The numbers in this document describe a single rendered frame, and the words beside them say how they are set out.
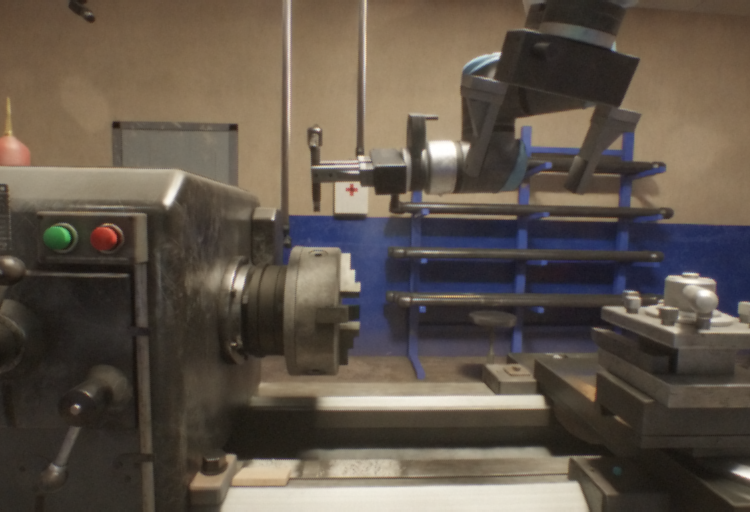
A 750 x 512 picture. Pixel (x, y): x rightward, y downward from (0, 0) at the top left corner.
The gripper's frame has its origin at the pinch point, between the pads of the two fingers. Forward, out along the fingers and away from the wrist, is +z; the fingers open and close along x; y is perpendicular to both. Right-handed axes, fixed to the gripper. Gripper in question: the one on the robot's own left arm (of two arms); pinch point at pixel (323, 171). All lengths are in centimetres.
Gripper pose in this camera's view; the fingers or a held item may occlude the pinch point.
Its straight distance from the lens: 69.9
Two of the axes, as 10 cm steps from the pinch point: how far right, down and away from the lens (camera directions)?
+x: -0.8, -4.4, 8.9
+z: -10.0, 0.4, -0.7
